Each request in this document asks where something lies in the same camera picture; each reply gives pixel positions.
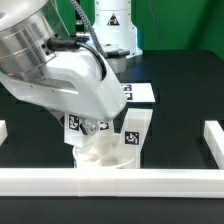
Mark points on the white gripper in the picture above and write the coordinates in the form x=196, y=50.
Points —
x=72, y=83

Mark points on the white marker sheet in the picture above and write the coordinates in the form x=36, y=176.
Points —
x=138, y=92

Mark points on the white left fence bar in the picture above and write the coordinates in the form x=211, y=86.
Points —
x=3, y=131

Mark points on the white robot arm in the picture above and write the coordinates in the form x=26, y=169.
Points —
x=41, y=63

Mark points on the white front fence bar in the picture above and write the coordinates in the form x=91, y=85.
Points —
x=112, y=182

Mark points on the white round stool seat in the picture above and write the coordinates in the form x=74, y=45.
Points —
x=108, y=152

